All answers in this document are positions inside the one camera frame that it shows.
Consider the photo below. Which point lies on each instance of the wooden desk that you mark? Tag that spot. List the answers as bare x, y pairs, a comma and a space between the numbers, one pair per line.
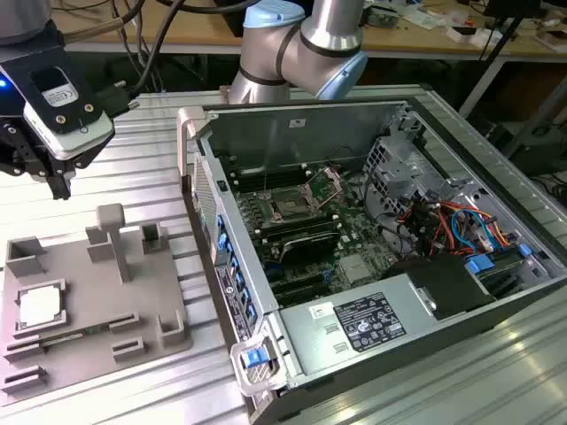
199, 22

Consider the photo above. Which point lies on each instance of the black plastic air shroud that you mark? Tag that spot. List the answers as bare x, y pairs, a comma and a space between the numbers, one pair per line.
443, 283

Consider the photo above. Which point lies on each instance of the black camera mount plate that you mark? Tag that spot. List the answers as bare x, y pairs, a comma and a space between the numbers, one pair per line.
90, 99

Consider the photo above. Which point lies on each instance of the black graphics card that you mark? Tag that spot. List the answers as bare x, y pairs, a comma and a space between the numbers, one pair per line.
310, 250

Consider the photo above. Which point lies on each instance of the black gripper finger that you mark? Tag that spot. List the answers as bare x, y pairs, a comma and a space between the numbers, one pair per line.
61, 186

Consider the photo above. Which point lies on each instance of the open PC case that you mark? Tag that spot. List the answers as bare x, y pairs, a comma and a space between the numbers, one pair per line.
310, 124

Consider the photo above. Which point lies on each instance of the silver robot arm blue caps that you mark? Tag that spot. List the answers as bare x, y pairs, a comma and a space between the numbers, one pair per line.
328, 26

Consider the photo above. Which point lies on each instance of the black expansion slot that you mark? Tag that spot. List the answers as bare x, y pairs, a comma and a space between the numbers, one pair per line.
305, 295
299, 283

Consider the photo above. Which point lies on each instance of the small blue clip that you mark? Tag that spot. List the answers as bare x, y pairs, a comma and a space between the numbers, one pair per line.
524, 250

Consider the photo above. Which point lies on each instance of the blue case latch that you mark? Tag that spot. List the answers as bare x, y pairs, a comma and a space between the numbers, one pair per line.
252, 358

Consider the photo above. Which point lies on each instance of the white box black top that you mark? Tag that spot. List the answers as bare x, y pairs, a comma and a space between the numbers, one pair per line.
476, 39

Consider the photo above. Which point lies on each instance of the silver CPU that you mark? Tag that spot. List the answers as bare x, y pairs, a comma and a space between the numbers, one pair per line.
39, 307

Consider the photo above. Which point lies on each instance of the black monitor stand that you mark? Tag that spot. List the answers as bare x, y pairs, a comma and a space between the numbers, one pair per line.
509, 9

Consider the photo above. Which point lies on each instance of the black RAM slot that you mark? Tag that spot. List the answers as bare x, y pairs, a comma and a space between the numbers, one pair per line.
266, 172
301, 231
270, 181
297, 222

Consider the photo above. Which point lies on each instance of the black camera with blue light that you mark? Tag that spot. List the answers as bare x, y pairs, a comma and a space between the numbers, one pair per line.
11, 99

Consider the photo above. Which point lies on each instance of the green RAM stick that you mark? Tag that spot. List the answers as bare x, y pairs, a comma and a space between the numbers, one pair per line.
75, 334

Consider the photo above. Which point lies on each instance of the grey parts rack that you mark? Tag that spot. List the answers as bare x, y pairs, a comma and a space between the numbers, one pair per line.
133, 301

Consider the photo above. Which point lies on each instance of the silver perforated drive cage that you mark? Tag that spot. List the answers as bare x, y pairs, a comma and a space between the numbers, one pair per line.
398, 164

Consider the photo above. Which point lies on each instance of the silver chipset heatsink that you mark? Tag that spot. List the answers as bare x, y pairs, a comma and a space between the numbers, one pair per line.
355, 270

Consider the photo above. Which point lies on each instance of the silver power supply box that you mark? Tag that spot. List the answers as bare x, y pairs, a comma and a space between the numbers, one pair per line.
319, 345

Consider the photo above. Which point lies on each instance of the black floor equipment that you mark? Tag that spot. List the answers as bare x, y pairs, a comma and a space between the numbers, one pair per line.
540, 146

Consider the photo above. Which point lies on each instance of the green motherboard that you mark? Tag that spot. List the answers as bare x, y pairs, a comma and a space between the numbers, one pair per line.
354, 230

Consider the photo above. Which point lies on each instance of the CPU socket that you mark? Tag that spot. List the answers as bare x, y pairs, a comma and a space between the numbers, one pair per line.
288, 206

